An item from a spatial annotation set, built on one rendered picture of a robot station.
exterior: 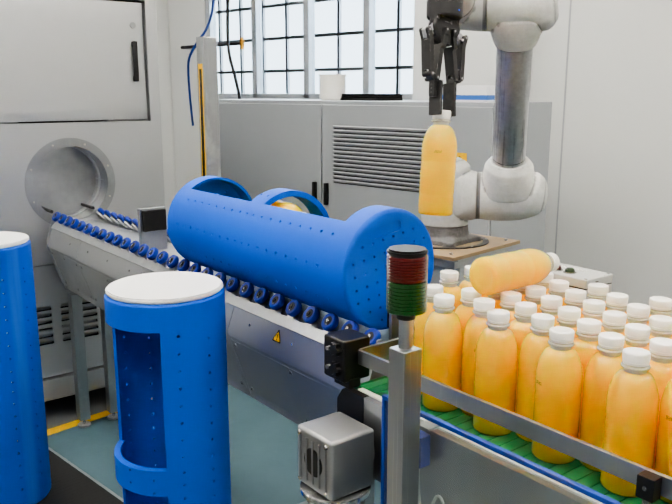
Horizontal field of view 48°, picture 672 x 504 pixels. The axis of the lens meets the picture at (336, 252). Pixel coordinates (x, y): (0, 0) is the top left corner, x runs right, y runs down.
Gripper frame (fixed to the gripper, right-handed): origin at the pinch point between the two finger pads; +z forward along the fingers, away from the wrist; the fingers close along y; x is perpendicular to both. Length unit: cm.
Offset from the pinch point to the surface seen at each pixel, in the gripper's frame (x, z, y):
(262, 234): -50, 30, 9
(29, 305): -140, 56, 34
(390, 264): 24, 31, 41
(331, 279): -21.4, 38.9, 11.2
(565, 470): 41, 64, 17
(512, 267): 20.7, 33.4, 3.4
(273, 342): -49, 58, 6
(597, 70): -116, -53, -276
